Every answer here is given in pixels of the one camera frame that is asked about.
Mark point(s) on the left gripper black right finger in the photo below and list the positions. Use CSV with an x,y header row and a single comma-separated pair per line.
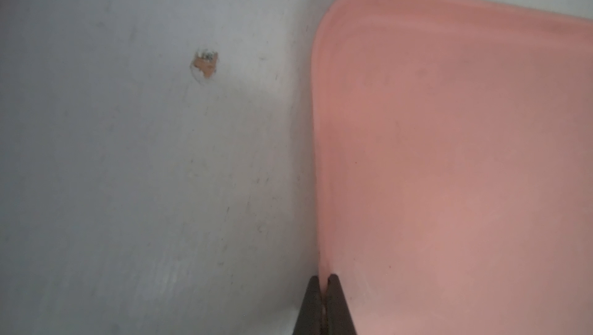
x,y
339,320

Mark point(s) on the pink tray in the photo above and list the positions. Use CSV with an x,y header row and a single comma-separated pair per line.
x,y
453,153

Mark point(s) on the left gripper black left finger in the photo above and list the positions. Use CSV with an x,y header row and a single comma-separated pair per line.
x,y
309,319

